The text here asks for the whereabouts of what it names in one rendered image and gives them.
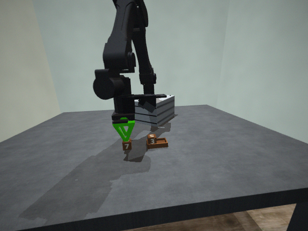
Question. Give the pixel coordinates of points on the orange rectangular tray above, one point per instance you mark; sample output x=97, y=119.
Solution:
x=160, y=143

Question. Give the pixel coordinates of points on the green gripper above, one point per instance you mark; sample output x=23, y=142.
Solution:
x=119, y=119

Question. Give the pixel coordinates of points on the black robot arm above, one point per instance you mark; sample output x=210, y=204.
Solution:
x=129, y=25

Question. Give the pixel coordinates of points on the brown number cube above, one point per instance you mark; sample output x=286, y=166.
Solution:
x=127, y=145
x=151, y=138

